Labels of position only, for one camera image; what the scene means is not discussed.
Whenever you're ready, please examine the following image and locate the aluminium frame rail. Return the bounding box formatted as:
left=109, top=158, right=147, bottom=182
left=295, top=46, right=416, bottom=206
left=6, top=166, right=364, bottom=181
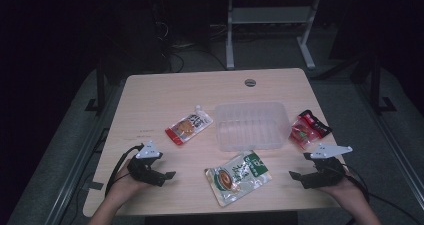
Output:
left=354, top=83, right=424, bottom=203
left=44, top=83, right=126, bottom=225

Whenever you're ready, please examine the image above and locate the green and white snack packet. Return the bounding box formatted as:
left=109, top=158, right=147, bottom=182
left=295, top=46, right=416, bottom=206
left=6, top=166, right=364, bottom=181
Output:
left=204, top=150, right=273, bottom=208

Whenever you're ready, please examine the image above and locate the person's left hand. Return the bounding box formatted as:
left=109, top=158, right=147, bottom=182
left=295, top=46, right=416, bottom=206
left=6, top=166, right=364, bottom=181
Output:
left=105, top=161, right=149, bottom=208

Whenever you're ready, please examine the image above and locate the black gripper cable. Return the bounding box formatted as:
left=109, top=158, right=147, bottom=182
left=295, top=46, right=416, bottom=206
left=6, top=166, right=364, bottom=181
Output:
left=343, top=164, right=424, bottom=225
left=104, top=144, right=145, bottom=198

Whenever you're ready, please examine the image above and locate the grey tape piece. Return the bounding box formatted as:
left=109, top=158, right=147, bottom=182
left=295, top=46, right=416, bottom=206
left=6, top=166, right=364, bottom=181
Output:
left=81, top=181, right=105, bottom=191

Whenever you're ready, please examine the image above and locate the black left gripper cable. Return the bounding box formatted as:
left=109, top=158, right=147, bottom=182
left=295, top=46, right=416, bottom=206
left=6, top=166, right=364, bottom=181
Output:
left=104, top=144, right=145, bottom=198

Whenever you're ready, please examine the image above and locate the person's right hand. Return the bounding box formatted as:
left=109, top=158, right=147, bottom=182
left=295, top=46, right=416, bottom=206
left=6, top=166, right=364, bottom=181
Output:
left=319, top=166, right=363, bottom=203

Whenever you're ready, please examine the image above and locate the clear plastic container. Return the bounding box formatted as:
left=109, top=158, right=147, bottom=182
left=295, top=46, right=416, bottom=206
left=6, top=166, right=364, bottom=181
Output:
left=214, top=101, right=292, bottom=152

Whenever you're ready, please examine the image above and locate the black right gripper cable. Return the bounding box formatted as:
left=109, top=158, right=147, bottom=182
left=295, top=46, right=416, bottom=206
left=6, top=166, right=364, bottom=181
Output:
left=343, top=164, right=424, bottom=225

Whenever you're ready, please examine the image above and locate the red and white snack packet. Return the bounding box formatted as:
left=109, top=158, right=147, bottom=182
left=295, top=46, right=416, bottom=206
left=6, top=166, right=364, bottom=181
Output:
left=164, top=105, right=214, bottom=146

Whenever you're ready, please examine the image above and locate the black cable bundle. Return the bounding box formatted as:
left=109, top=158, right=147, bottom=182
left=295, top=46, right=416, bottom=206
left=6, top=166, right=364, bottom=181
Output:
left=159, top=21, right=228, bottom=74

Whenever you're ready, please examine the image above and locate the red clear snack packet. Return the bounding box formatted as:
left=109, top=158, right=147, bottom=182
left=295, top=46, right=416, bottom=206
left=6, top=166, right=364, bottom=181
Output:
left=288, top=118, right=323, bottom=151

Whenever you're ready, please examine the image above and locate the black metal stand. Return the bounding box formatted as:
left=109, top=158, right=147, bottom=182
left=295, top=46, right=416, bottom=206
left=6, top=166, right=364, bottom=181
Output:
left=369, top=54, right=398, bottom=115
left=84, top=60, right=108, bottom=114

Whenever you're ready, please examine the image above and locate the black and red snack packet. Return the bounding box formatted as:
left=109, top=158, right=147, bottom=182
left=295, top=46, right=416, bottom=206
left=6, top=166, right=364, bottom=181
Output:
left=298, top=109, right=333, bottom=139

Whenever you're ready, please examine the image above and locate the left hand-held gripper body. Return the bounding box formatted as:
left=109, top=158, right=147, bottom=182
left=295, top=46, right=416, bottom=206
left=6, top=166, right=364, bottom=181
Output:
left=126, top=140, right=168, bottom=188

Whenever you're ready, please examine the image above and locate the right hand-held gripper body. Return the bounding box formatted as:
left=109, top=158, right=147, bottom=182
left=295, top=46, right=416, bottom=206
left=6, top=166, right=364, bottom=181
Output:
left=301, top=143, right=353, bottom=189

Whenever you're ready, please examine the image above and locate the white desk frame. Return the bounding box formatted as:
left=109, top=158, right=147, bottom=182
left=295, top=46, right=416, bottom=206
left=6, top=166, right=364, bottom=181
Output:
left=225, top=0, right=323, bottom=71

